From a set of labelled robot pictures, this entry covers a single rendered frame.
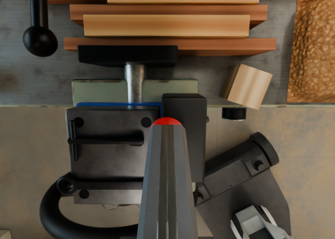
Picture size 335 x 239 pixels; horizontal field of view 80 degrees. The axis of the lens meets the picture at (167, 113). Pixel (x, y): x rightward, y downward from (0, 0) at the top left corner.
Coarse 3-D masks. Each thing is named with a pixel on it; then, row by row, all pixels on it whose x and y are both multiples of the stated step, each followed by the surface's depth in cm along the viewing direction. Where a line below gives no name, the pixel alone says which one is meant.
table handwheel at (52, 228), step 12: (48, 192) 36; (60, 192) 38; (48, 204) 33; (120, 204) 38; (48, 216) 30; (60, 216) 30; (48, 228) 29; (60, 228) 28; (72, 228) 28; (84, 228) 27; (96, 228) 28; (108, 228) 28; (120, 228) 28; (132, 228) 28
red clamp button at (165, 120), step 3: (162, 117) 17; (165, 117) 16; (168, 117) 16; (171, 117) 17; (156, 120) 16; (159, 120) 16; (162, 120) 16; (165, 120) 16; (168, 120) 16; (171, 120) 16; (174, 120) 16; (177, 120) 16; (153, 123) 16; (156, 123) 16; (159, 123) 16; (162, 123) 16; (165, 123) 16; (168, 123) 16; (171, 123) 16; (174, 123) 16; (177, 123) 16; (180, 123) 16
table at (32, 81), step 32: (0, 0) 26; (288, 0) 26; (0, 32) 27; (64, 32) 27; (256, 32) 27; (288, 32) 27; (0, 64) 27; (32, 64) 27; (64, 64) 27; (192, 64) 27; (224, 64) 27; (256, 64) 27; (288, 64) 27; (0, 96) 28; (32, 96) 28; (64, 96) 28
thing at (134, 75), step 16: (80, 48) 18; (96, 48) 18; (112, 48) 18; (128, 48) 18; (144, 48) 18; (160, 48) 18; (176, 48) 18; (96, 64) 21; (112, 64) 21; (128, 64) 21; (144, 64) 21; (160, 64) 21; (128, 80) 22; (128, 96) 22
